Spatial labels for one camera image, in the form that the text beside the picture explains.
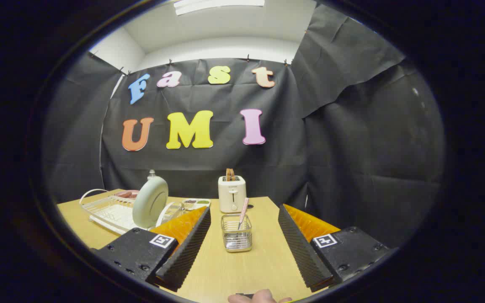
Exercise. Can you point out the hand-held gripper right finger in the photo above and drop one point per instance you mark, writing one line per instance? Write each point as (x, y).
(299, 252)

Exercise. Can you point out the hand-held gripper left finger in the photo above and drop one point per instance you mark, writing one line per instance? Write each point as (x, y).
(187, 252)

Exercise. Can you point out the white divided bean tray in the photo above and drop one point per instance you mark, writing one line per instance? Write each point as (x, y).
(196, 204)

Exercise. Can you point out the pink plate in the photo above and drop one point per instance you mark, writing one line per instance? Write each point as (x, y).
(135, 193)

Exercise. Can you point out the brown meat piece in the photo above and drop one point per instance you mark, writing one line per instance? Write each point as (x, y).
(124, 195)

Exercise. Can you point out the pale green plate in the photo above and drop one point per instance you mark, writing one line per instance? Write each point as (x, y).
(150, 202)

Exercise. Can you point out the brown bread slice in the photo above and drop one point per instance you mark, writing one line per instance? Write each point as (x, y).
(230, 174)

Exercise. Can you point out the green drink bottle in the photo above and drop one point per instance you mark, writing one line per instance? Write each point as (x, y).
(152, 173)

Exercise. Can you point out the white toaster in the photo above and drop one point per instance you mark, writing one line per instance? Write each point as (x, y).
(232, 198)

